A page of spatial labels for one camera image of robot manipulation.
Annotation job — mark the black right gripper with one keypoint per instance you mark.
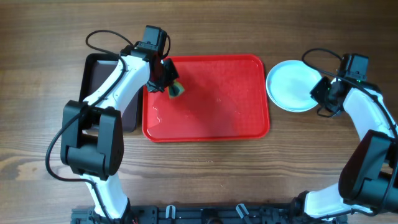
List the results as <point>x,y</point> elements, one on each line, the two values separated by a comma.
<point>320,91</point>

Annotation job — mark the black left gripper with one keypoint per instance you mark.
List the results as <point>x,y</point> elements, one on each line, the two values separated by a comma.
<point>153,85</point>

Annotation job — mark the green yellow sponge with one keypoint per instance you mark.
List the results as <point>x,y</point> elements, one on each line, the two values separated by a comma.
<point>175,89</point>

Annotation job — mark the light blue ceramic plate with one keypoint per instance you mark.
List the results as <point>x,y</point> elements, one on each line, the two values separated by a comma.
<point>289,84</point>

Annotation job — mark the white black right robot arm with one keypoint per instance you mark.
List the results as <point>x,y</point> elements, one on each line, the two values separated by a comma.
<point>368,182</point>

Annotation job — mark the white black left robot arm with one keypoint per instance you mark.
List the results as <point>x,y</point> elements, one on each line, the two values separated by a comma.
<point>92,143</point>

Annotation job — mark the dark brown tray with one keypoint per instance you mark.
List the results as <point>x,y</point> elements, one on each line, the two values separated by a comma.
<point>98,68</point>

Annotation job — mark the red plastic tray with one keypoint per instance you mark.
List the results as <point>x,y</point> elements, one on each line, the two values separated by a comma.
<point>224,99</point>

